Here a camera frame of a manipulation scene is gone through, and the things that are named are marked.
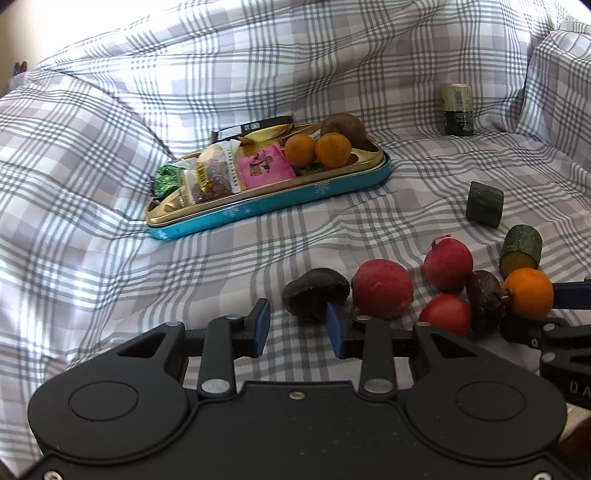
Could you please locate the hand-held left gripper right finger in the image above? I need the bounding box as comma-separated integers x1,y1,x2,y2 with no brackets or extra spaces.
325,302,532,400

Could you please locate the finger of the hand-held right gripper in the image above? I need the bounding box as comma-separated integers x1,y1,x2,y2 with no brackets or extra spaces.
500,315,591,352
551,274,591,313

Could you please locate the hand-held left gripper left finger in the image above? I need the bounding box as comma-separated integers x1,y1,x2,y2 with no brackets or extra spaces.
67,298,271,400

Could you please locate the orange with stem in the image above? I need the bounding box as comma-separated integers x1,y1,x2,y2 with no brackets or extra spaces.
502,268,555,319

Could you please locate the dark brown mushroom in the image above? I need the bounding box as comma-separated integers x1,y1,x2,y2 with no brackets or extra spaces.
465,271,506,337
283,268,351,322

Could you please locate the red apple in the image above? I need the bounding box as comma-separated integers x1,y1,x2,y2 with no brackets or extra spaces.
352,259,415,320

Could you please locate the green cucumber piece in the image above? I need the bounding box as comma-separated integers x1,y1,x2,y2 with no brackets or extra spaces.
465,181,505,228
499,224,543,277

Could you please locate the red tomato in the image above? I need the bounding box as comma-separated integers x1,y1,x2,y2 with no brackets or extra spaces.
418,294,472,337

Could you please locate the red radish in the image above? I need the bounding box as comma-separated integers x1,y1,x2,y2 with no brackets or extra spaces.
422,235,474,291

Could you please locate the teal gold tin tray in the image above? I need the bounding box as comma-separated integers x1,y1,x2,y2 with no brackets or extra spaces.
145,121,391,241

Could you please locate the clear brown snack packet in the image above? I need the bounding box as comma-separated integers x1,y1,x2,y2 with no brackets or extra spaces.
185,141,241,204

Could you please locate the pink snack packet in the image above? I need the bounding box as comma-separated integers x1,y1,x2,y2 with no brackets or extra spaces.
235,143,297,190

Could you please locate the green wrapped candy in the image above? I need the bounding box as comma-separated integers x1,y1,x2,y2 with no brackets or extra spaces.
154,165,185,197

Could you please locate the small orange mandarin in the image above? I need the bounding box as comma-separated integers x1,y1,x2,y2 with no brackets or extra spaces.
284,134,317,168
315,133,352,168

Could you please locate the yellow wrapped snack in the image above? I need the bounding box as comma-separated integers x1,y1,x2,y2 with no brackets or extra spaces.
240,124,294,145

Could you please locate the black snack packet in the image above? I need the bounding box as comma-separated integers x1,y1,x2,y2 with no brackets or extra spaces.
211,115,295,143

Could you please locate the brown kiwi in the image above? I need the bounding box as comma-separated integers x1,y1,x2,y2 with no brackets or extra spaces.
320,113,368,149

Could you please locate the dark drink can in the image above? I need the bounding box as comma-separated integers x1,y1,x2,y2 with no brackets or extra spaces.
441,84,475,137

